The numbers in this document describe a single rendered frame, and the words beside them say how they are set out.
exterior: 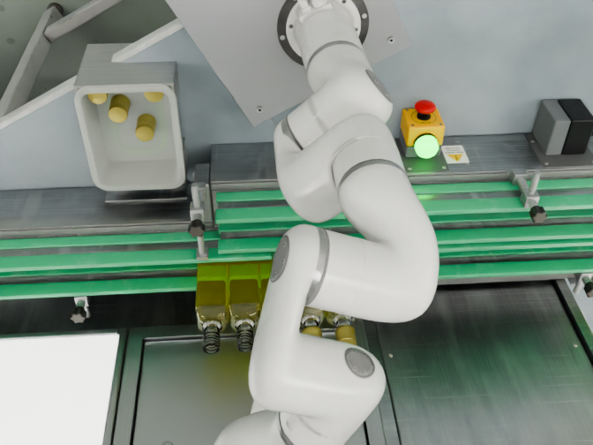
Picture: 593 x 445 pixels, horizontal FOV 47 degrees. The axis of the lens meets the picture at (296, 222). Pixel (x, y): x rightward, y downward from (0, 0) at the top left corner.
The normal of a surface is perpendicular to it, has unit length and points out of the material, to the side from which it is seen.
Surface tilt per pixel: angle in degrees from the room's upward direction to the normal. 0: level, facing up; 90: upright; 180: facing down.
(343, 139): 89
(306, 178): 49
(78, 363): 90
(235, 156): 90
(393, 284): 41
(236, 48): 2
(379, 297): 18
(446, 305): 90
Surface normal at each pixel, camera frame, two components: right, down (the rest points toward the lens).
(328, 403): 0.16, 0.44
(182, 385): 0.01, -0.75
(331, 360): 0.38, -0.54
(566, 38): 0.07, 0.66
